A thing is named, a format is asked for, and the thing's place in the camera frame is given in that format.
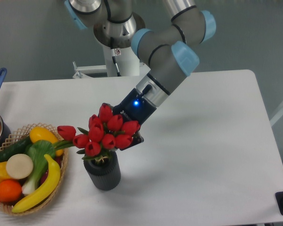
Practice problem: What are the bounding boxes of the orange fruit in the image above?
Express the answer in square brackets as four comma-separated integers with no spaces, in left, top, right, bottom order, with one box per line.
[0,179,22,202]

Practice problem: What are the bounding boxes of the yellow banana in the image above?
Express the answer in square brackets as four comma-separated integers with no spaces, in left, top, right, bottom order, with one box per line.
[11,154,61,213]

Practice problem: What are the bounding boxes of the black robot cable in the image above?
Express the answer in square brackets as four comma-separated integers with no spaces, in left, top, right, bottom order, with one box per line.
[109,37,122,77]

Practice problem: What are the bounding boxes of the yellow squash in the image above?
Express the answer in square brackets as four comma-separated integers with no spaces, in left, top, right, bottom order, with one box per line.
[26,127,64,160]

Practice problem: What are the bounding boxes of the woven wicker basket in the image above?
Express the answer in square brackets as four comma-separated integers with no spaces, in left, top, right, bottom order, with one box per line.
[0,123,68,217]

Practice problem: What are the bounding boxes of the dark grey ribbed vase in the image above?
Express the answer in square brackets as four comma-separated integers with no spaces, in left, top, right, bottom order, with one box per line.
[83,152,121,191]

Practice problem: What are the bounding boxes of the green bok choy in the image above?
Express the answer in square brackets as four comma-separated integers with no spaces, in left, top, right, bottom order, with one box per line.
[22,140,55,196]

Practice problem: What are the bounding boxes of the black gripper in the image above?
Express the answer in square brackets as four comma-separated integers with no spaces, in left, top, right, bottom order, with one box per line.
[99,88,157,151]

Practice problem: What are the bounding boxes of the red tulip bouquet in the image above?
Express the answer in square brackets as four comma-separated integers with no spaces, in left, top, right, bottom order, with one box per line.
[57,114,141,165]

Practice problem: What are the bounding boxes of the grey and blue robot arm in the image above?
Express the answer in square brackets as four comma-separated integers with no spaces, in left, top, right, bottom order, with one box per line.
[65,0,216,124]

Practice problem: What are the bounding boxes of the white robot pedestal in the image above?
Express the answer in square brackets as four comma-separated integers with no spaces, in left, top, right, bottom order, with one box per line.
[72,43,151,79]

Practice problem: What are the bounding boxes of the beige round radish slice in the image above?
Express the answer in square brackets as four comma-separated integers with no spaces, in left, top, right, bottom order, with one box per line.
[6,154,33,179]

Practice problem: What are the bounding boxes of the green cucumber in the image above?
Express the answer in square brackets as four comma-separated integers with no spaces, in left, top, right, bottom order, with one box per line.
[0,137,32,162]

